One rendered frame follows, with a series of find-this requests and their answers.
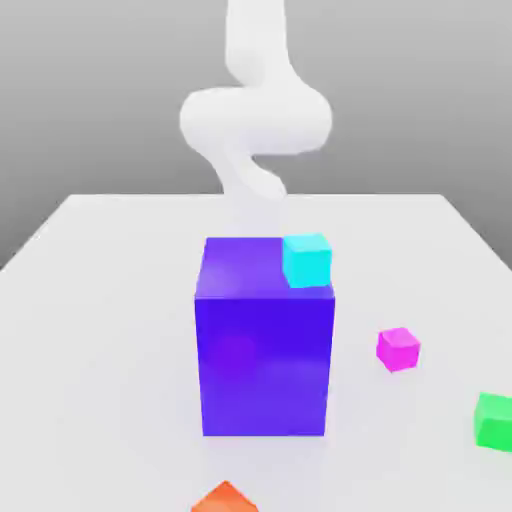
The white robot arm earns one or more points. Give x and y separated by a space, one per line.
256 116

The small cyan cube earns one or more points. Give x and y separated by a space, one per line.
307 262

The small magenta cube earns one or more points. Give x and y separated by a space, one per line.
398 350

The small orange cube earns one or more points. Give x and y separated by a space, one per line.
224 500

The small green cube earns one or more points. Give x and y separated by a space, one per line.
495 424

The large purple box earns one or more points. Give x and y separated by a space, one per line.
262 360

